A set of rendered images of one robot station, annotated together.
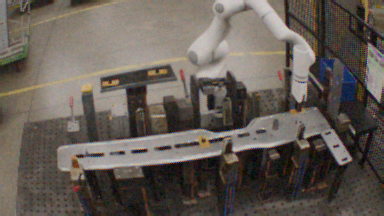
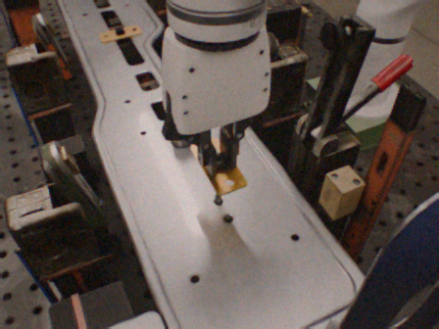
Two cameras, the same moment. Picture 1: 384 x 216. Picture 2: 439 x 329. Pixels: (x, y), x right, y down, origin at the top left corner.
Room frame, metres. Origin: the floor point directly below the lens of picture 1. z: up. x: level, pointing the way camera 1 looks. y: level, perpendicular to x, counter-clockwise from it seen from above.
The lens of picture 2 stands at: (1.62, -0.83, 1.43)
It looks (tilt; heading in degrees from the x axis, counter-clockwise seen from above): 47 degrees down; 78
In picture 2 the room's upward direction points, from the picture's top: straight up
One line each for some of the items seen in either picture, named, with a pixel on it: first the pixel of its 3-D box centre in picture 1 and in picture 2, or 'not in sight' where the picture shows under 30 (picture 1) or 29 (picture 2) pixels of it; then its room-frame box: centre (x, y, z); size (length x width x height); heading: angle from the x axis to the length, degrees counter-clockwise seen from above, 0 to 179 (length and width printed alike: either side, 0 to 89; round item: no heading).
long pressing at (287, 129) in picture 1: (199, 144); (115, 32); (1.57, -0.03, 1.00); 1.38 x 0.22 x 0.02; 103
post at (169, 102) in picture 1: (171, 135); not in sight; (1.77, 0.10, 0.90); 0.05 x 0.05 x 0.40; 13
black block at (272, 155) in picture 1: (269, 178); (82, 210); (1.48, -0.35, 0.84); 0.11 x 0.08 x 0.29; 13
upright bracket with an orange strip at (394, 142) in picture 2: not in sight; (354, 239); (1.86, -0.56, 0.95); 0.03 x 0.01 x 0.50; 103
